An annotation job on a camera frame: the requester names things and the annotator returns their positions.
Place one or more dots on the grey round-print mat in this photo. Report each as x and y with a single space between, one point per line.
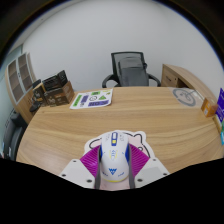
184 97

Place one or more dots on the small dark brown box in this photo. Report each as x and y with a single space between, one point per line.
38 96

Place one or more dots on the black mesh office chair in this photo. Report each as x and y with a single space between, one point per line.
131 71

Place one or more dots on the white blue yellow computer mouse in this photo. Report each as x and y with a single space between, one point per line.
114 156

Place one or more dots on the wooden side desk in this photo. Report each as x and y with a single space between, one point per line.
180 78

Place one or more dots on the black cardboard box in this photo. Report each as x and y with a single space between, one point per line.
55 81

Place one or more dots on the small light blue box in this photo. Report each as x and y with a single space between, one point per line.
222 137

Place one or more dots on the purple standing box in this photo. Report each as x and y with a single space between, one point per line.
220 106

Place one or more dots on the dark brown cardboard box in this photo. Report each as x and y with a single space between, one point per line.
60 96

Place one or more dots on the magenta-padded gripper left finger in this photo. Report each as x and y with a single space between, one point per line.
75 171

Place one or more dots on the wooden shelf unit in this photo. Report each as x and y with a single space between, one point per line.
20 83

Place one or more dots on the black armchair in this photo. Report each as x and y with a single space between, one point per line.
13 135

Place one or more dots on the tan flat box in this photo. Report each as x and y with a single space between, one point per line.
217 125

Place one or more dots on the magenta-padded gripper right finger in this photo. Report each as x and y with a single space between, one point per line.
151 170

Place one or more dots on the white green sticker sheet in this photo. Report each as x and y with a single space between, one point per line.
91 99

